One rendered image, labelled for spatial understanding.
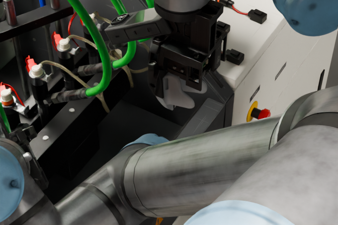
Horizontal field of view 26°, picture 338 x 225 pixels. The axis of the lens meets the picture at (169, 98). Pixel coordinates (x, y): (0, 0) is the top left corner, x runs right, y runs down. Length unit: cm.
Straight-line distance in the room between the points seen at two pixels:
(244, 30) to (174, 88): 55
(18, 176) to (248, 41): 89
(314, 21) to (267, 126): 23
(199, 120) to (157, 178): 71
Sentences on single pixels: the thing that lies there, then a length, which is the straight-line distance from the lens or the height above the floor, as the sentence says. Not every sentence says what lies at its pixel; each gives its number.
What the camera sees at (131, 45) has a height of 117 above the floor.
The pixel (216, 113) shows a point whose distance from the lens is 141.
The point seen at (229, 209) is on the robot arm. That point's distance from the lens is 39.
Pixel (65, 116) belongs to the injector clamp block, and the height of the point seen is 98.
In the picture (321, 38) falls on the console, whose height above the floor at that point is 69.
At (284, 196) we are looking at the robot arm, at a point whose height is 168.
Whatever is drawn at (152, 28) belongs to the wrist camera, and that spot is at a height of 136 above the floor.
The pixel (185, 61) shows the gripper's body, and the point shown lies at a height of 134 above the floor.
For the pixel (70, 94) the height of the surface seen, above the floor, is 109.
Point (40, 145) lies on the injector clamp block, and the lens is 134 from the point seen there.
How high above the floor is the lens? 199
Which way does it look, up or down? 46 degrees down
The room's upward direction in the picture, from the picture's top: straight up
